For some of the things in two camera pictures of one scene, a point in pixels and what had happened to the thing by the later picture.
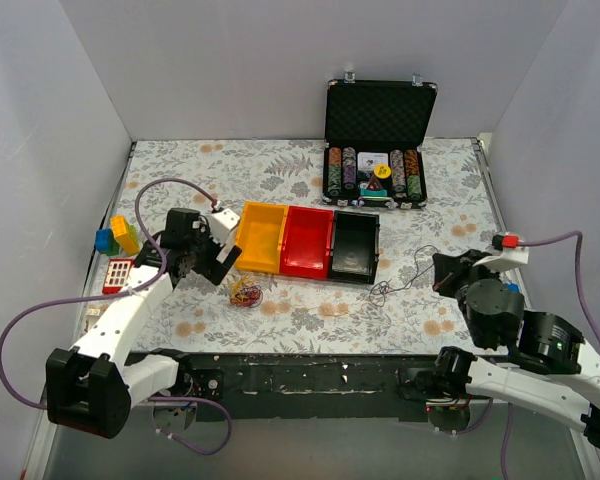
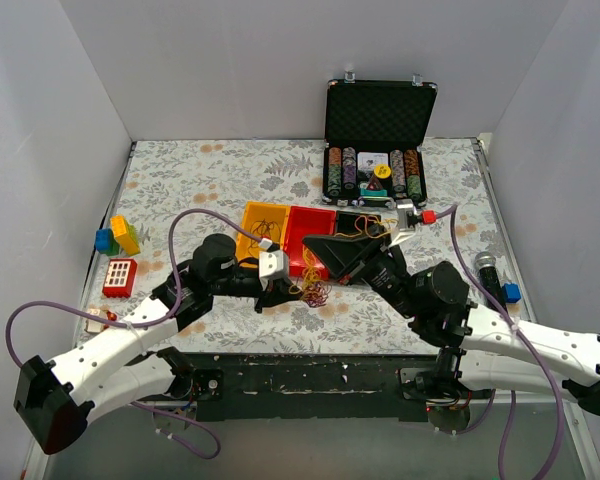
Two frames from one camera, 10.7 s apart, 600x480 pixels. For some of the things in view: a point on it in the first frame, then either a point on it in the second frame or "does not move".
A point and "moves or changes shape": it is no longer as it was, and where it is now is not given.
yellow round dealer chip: (382, 171) does not move
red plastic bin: (307, 242) does not move
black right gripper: (450, 270) -> (359, 261)
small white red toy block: (92, 315) does not move
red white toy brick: (116, 275) does not move
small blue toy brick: (513, 288) does not move
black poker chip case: (374, 131) does not move
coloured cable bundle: (245, 292) moves or changes shape
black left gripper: (220, 262) -> (266, 291)
